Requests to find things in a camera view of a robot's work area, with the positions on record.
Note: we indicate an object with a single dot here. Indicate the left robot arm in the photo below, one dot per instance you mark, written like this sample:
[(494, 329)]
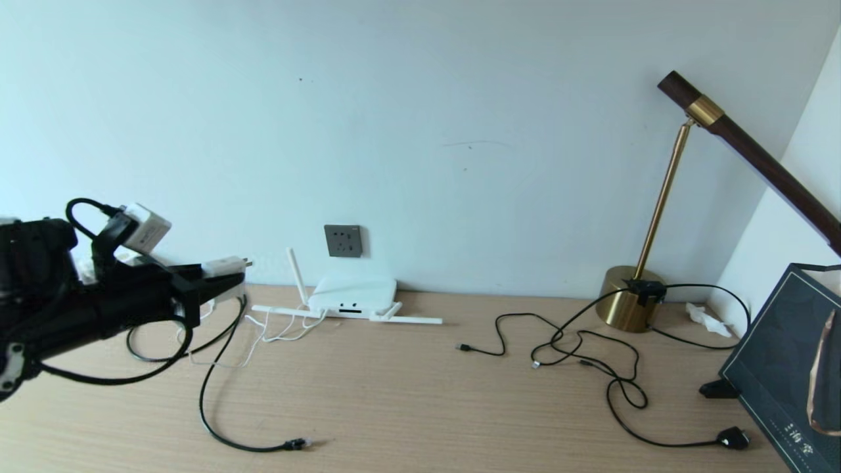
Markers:
[(29, 253)]

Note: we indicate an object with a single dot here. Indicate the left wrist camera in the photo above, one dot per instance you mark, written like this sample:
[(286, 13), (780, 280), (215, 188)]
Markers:
[(146, 227)]

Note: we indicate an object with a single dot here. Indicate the white power adapter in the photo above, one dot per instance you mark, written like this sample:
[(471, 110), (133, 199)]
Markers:
[(223, 266)]

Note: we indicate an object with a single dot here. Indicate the brass desk lamp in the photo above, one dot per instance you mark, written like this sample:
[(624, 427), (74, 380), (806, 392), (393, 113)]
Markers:
[(621, 305)]

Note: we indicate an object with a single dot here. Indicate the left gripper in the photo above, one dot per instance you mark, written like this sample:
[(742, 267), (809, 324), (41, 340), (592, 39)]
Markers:
[(125, 305)]

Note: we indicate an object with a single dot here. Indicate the dark gift bag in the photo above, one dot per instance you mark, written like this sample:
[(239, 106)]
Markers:
[(775, 374)]

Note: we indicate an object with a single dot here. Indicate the white router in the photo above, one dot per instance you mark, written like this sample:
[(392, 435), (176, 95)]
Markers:
[(353, 295)]

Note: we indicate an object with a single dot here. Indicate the grey wall socket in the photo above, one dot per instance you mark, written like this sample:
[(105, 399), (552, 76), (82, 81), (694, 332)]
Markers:
[(342, 241)]

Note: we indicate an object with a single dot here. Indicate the crumpled white tissue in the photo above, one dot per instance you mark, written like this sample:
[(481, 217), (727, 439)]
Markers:
[(708, 320)]

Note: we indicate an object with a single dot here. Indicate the small black charger block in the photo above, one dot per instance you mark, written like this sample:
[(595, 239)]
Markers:
[(645, 290)]

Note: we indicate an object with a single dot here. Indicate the small black wedge object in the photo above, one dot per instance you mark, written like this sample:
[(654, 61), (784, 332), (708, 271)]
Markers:
[(716, 389)]

